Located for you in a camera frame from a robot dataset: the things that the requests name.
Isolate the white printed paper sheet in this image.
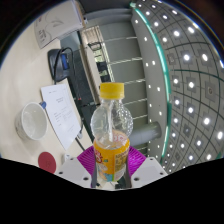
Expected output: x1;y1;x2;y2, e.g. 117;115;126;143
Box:
40;83;83;151

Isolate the group of ceiling lights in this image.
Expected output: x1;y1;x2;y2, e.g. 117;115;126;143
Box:
133;0;224;174

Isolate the flat round red coaster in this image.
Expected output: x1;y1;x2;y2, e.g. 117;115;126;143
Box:
37;151;58;174

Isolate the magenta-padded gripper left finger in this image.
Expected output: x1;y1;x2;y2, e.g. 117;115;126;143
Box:
54;145;98;188

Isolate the white cardboard box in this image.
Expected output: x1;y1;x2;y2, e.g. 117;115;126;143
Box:
33;0;88;50

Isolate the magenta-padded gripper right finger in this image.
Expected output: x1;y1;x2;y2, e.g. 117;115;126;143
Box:
125;146;168;188

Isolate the white patterned paper cup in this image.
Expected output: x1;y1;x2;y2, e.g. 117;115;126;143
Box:
14;101;49;141

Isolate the clear yellow-capped drink bottle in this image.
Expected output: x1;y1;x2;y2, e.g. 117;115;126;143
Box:
90;82;134;184

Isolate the white remote control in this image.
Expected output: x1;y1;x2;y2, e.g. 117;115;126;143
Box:
61;153;73;164

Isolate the long curved conference desk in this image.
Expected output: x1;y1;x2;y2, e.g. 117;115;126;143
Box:
68;49;101;141

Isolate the black desk phone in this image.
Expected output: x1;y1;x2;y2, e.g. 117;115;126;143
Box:
47;47;74;84

